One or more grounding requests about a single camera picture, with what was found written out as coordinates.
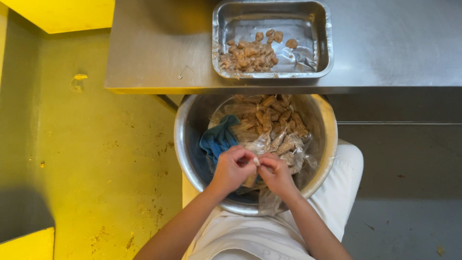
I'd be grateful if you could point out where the person's left hand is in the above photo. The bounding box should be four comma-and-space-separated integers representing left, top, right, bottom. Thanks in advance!
210, 145, 261, 193

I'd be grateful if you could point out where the rectangular steel tray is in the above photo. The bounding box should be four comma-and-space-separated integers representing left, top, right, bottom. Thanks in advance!
212, 0, 334, 79

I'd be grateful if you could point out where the large steel mixing bowl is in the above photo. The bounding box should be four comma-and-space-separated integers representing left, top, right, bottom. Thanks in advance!
173, 94, 339, 216

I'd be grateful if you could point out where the person's white apron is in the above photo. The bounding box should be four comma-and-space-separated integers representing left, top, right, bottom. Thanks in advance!
181, 140, 364, 260

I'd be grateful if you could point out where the person's right hand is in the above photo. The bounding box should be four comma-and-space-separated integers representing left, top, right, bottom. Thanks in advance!
257, 152, 297, 199

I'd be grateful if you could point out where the heap of bagged food packets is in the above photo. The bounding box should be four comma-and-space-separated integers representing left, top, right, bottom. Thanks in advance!
211, 94, 319, 174

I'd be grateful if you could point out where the pile of brown food pieces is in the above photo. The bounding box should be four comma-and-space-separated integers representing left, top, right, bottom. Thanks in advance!
218, 29, 299, 73

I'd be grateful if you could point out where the clear plastic food packet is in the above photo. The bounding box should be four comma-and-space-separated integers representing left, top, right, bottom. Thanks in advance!
236, 164, 284, 216

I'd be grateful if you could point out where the yellow cabinet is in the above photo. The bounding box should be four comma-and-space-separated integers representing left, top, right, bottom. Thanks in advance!
0, 0, 116, 35

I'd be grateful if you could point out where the blue cloth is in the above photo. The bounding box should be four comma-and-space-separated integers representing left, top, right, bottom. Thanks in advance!
199, 115, 240, 167

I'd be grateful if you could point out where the steel work table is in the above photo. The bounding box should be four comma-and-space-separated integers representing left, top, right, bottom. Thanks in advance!
104, 0, 462, 95

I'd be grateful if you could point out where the yellow box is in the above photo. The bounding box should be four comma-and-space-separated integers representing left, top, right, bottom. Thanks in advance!
0, 226, 55, 260

